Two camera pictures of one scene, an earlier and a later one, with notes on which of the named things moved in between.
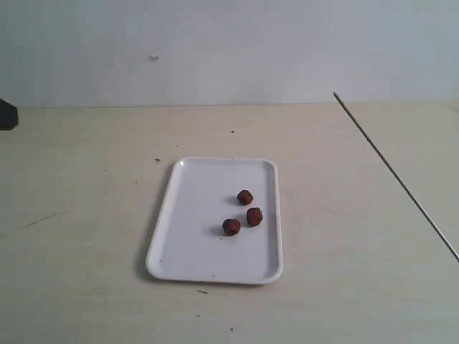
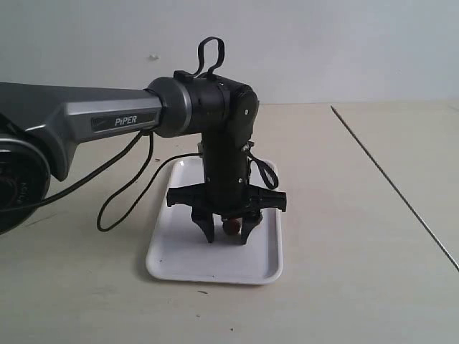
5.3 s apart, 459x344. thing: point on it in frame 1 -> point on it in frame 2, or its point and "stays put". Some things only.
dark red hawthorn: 232,226 stays put
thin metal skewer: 394,175 -> 396,188
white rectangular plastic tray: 189,243 stays put
